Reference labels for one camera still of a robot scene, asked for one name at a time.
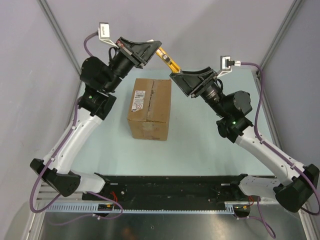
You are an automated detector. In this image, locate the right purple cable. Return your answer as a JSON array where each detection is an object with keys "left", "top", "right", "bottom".
[{"left": 233, "top": 59, "right": 320, "bottom": 238}]

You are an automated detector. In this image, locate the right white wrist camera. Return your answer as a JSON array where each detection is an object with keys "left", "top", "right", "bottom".
[{"left": 217, "top": 55, "right": 235, "bottom": 78}]

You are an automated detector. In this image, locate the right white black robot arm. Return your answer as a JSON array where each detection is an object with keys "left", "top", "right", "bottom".
[{"left": 170, "top": 67, "right": 320, "bottom": 213}]

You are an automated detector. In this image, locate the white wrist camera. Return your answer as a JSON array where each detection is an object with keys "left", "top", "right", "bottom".
[
  {"left": 98, "top": 22, "right": 117, "bottom": 47},
  {"left": 217, "top": 55, "right": 235, "bottom": 78}
]

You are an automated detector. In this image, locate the white slotted cable duct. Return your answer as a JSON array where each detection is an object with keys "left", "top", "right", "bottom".
[{"left": 46, "top": 202, "right": 251, "bottom": 215}]

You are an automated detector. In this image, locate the left aluminium frame post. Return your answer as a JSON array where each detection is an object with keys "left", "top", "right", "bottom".
[{"left": 36, "top": 0, "right": 81, "bottom": 75}]

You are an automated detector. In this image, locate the right aluminium side rail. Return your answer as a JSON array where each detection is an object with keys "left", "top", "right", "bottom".
[{"left": 252, "top": 70, "right": 283, "bottom": 150}]

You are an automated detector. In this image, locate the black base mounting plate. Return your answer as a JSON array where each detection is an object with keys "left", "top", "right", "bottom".
[{"left": 81, "top": 174, "right": 252, "bottom": 211}]

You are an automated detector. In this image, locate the yellow utility knife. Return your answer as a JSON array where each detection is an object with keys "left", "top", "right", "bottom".
[{"left": 156, "top": 47, "right": 181, "bottom": 73}]

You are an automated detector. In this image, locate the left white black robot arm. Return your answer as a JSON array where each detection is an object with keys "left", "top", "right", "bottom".
[{"left": 30, "top": 37, "right": 162, "bottom": 200}]

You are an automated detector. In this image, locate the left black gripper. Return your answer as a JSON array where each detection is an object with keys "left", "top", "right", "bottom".
[{"left": 103, "top": 37, "right": 162, "bottom": 93}]

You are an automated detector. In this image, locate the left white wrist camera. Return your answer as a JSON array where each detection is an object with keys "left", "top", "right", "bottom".
[{"left": 98, "top": 22, "right": 117, "bottom": 47}]

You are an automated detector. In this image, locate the brown cardboard express box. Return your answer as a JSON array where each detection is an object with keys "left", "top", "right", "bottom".
[{"left": 127, "top": 78, "right": 172, "bottom": 141}]

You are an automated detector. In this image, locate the right aluminium frame post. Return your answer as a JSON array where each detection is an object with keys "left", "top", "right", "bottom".
[{"left": 260, "top": 0, "right": 305, "bottom": 69}]

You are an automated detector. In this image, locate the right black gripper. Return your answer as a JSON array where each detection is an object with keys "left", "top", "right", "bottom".
[{"left": 169, "top": 66, "right": 229, "bottom": 118}]

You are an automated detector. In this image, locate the aluminium frame post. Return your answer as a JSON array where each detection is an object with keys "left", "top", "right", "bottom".
[
  {"left": 260, "top": 0, "right": 305, "bottom": 69},
  {"left": 36, "top": 0, "right": 81, "bottom": 75}
]

